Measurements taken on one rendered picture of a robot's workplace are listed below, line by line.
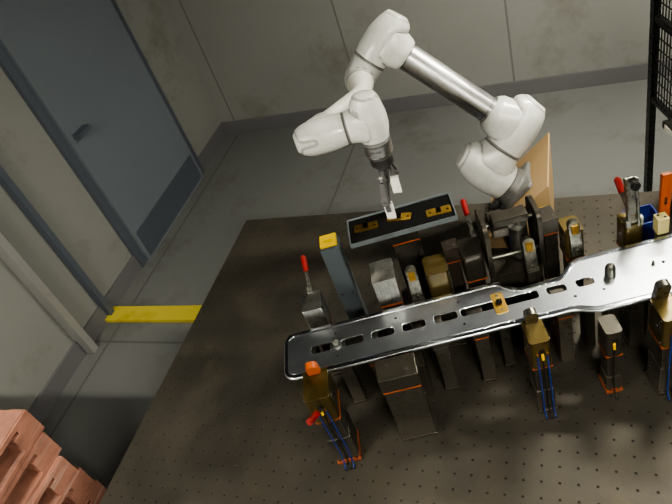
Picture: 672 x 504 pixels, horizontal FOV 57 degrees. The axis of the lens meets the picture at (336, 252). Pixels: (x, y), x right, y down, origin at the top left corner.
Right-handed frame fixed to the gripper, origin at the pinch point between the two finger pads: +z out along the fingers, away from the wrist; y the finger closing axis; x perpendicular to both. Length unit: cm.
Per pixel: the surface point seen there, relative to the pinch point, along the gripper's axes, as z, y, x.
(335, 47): 61, -277, -101
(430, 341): 22.9, 41.0, 12.1
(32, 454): 57, 68, -154
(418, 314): 22.6, 30.2, 7.1
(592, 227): 53, -39, 64
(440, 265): 14.6, 16.5, 14.4
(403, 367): 20, 53, 6
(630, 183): 2, 0, 72
